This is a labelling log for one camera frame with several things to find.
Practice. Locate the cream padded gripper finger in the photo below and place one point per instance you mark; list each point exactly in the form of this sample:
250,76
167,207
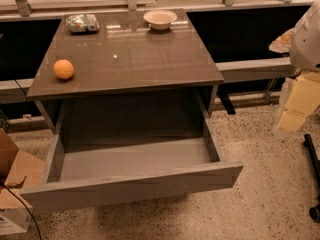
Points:
302,101

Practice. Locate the orange fruit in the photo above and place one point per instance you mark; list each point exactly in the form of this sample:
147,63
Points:
63,69

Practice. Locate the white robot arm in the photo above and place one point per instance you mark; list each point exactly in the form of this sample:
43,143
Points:
302,42

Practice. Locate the grey cabinet with glossy top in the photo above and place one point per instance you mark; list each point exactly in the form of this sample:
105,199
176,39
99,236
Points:
125,55

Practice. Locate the open grey top drawer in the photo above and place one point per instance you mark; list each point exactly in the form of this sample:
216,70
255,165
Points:
111,162

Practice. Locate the black wheeled stand leg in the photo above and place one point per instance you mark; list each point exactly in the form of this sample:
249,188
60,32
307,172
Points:
314,211

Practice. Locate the white ceramic bowl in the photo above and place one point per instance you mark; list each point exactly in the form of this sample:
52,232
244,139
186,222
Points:
160,19

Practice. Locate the green white snack bag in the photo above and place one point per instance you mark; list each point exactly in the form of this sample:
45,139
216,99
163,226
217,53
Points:
82,23

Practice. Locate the brown cardboard box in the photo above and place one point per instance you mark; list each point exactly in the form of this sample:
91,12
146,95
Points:
18,169

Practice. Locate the white printed box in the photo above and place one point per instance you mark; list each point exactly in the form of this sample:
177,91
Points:
14,221

